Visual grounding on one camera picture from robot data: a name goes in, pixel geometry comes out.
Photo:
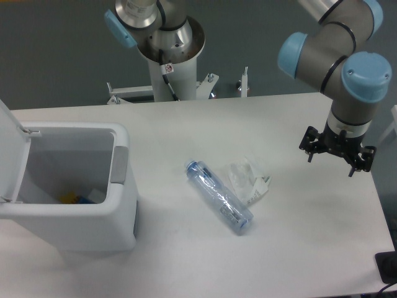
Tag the yellow trash piece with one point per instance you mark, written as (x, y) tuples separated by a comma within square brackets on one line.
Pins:
[(69, 198)]

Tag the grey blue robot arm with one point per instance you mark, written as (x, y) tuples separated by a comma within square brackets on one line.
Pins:
[(330, 61)]

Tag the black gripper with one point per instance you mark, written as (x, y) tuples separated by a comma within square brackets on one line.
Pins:
[(340, 145)]

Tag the white trash can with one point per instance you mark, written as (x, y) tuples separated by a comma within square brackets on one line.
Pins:
[(92, 160)]

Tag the clear plastic wrapper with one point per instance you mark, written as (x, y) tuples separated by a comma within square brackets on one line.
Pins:
[(249, 179)]

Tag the black device at edge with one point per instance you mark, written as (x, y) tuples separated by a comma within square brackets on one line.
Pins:
[(386, 263)]

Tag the white metal bracket post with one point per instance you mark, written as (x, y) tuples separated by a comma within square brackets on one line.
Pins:
[(242, 85)]

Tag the white trash can lid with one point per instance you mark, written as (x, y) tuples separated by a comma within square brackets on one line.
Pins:
[(15, 147)]

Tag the white frame at right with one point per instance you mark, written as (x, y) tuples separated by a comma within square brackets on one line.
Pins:
[(391, 128)]

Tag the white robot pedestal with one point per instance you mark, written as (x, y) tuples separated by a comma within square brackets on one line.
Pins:
[(172, 62)]

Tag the clear plastic water bottle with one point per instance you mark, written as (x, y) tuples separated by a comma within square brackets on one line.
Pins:
[(220, 198)]

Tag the blue trash piece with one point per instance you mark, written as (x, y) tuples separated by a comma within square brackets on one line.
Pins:
[(83, 200)]

